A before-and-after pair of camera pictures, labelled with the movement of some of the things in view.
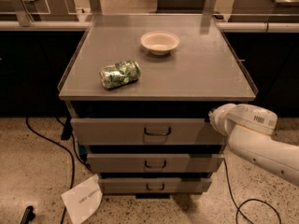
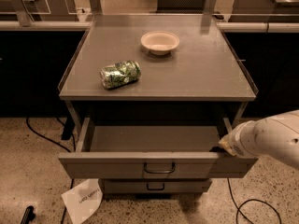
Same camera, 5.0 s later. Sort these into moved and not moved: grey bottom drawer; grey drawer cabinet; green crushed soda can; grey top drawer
Moved: grey top drawer
Not moved: grey drawer cabinet; grey bottom drawer; green crushed soda can
